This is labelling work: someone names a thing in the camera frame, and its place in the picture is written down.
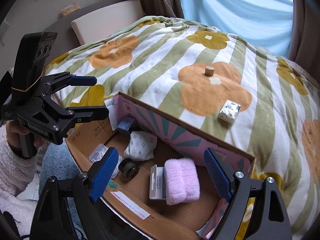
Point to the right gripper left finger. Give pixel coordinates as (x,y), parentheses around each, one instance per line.
(52,219)

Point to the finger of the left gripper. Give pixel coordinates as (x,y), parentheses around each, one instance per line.
(65,119)
(51,84)

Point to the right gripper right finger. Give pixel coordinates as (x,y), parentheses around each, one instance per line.
(269,219)

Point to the small dark blue box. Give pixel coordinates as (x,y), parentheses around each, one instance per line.
(127,125)

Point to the white patterned socks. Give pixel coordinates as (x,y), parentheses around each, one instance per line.
(141,146)

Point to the small black cube box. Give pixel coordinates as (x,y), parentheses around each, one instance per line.
(128,169)

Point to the pink fluffy towel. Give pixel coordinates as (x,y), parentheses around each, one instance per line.
(182,182)

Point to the blue white barcode box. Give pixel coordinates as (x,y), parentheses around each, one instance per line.
(157,183)

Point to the white floral tissue pack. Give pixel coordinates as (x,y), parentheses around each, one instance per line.
(229,111)

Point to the tan cylindrical jar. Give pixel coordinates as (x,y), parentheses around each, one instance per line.
(209,71)

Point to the white fluffy sleeve forearm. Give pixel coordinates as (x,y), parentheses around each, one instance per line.
(16,174)

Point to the person left hand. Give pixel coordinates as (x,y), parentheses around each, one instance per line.
(14,130)

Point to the cream padded headboard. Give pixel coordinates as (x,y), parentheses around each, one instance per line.
(101,23)

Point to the tissue box on headboard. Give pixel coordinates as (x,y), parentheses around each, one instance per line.
(69,9)

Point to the open cardboard box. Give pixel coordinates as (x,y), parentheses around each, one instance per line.
(140,200)

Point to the floral striped fleece blanket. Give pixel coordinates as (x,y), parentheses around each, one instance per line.
(161,62)

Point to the right brown curtain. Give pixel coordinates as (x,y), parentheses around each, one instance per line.
(304,45)

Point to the light blue hanging sheet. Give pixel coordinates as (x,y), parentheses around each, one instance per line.
(265,23)

